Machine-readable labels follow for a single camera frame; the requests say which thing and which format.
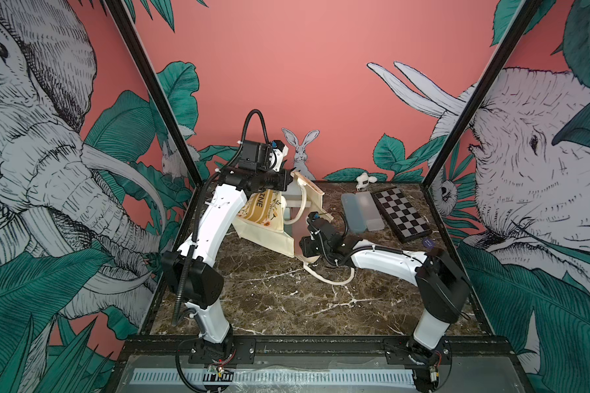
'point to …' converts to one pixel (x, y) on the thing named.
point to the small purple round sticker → (428, 243)
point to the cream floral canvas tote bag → (260, 218)
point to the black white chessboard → (404, 218)
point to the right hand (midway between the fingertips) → (300, 239)
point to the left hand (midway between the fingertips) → (294, 174)
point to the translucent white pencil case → (374, 220)
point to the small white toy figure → (363, 181)
